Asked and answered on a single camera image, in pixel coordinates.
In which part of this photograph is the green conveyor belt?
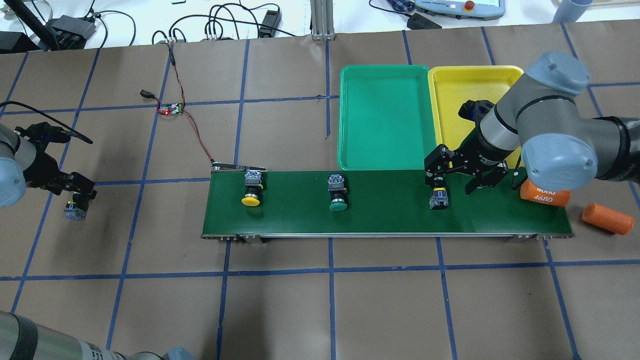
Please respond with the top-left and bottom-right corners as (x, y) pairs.
(201, 170), (574, 242)

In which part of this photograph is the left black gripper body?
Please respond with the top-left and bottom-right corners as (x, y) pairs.
(23, 152), (81, 196)

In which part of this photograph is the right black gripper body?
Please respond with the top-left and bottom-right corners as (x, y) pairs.
(423, 128), (511, 179)

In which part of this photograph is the yellow push button switch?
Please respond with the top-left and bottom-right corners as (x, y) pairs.
(64, 193), (90, 221)
(241, 170), (265, 207)

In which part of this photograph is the black power adapter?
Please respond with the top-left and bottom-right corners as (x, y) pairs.
(257, 9), (282, 39)

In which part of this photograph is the green push button switch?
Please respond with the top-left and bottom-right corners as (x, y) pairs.
(327, 173), (348, 212)
(429, 186), (450, 210)

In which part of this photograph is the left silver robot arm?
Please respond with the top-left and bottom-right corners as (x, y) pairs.
(0, 121), (86, 208)

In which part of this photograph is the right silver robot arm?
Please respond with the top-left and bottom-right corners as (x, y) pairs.
(423, 51), (639, 209)

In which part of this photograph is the red black wire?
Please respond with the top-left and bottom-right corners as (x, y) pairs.
(139, 41), (215, 163)

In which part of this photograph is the plain orange cylinder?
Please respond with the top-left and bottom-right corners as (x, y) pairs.
(581, 202), (634, 236)

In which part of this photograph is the green plastic tray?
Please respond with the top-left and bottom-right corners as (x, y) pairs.
(337, 64), (437, 171)

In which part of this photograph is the blue plastic cup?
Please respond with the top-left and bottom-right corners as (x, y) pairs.
(551, 0), (594, 24)

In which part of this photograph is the orange cylinder with 4680 print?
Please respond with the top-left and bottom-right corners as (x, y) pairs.
(519, 180), (572, 208)

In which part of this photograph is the aluminium frame post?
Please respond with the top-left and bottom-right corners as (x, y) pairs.
(310, 0), (336, 41)

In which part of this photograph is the yellow plastic tray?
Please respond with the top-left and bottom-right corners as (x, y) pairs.
(428, 65), (524, 150)

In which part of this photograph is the small green circuit board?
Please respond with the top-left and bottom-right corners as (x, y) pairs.
(157, 102), (185, 117)

